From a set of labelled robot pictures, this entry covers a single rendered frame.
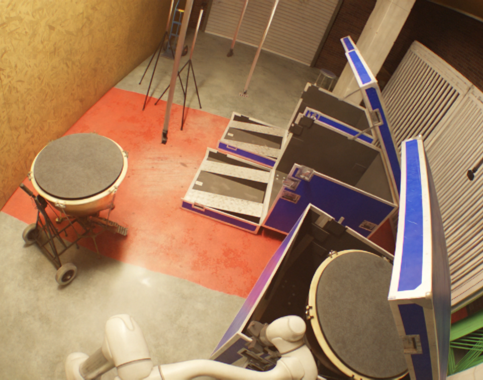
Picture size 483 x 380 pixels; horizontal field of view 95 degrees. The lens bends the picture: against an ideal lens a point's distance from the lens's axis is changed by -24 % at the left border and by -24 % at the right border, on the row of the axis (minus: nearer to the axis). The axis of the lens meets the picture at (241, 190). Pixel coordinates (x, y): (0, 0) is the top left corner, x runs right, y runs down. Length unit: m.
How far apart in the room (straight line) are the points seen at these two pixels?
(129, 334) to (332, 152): 2.70
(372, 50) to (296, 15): 3.42
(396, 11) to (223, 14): 4.63
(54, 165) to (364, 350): 2.20
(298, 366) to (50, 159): 1.93
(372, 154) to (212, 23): 5.87
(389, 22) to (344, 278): 3.85
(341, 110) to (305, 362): 3.42
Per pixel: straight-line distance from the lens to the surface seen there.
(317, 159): 3.24
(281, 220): 2.65
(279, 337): 1.09
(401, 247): 0.94
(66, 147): 2.25
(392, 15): 4.72
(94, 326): 2.32
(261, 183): 3.18
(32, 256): 2.68
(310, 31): 7.85
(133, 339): 1.06
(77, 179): 1.99
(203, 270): 2.52
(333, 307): 1.59
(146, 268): 2.48
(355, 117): 4.10
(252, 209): 2.85
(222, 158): 3.41
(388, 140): 2.16
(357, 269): 1.81
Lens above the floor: 2.21
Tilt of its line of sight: 44 degrees down
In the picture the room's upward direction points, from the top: 23 degrees clockwise
